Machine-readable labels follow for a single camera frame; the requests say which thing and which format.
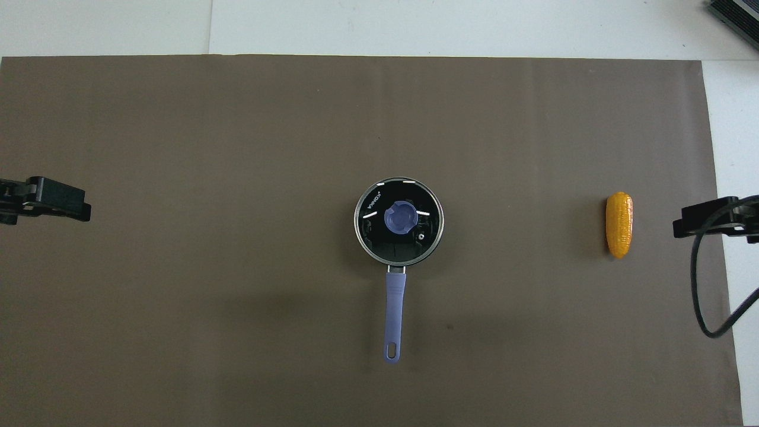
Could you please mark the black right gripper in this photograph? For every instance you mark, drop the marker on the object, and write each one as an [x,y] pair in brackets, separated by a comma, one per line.
[750,220]

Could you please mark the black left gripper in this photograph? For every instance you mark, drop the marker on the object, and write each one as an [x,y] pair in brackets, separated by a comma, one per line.
[12,201]

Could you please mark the yellow corn cob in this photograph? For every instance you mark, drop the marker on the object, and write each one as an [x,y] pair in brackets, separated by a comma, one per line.
[619,224]

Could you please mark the glass lid purple knob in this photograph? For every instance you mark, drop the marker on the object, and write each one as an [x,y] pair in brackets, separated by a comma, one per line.
[400,217]

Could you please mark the brown table mat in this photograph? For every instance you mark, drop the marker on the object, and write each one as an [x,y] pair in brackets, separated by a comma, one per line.
[237,148]

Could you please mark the dark ribbed device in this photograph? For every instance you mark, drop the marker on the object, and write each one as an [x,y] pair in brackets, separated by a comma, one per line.
[738,13]

